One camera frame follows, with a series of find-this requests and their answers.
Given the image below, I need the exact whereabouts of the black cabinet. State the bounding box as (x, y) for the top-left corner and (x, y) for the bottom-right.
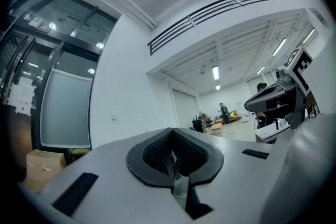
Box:
(192, 118), (208, 133)

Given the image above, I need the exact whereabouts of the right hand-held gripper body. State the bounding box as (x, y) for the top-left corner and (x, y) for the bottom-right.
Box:
(275, 47), (315, 130)

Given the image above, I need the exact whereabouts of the white paper sheet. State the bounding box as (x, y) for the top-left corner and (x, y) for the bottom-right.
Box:
(7, 83), (36, 115)

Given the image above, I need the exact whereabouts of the yellow plastic box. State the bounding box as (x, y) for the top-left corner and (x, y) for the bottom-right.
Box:
(72, 148), (91, 157)

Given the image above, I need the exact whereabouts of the black framed glass door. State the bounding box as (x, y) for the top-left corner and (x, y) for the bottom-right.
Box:
(0, 0), (118, 150)

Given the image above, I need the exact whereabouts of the brown cardboard box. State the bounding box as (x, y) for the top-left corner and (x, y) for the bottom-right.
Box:
(25, 148), (67, 192)

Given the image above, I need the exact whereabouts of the black balcony railing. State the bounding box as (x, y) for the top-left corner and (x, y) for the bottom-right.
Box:
(147, 0), (302, 57)

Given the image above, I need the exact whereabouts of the orange sofa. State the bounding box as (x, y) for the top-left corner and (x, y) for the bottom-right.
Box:
(215, 110), (239, 124)

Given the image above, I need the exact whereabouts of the round wooden table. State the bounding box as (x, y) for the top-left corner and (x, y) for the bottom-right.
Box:
(211, 123), (223, 136)

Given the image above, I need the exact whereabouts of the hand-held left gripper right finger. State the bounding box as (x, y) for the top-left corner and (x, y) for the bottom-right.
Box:
(172, 127), (288, 221)

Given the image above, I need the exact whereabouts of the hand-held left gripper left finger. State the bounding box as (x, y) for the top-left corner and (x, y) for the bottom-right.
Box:
(18, 127), (191, 224)

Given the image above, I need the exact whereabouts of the door sensor box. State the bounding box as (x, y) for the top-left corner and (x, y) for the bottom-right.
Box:
(28, 19), (52, 34)

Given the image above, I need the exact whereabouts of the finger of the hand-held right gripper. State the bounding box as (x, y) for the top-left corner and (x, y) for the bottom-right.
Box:
(244, 85), (289, 119)

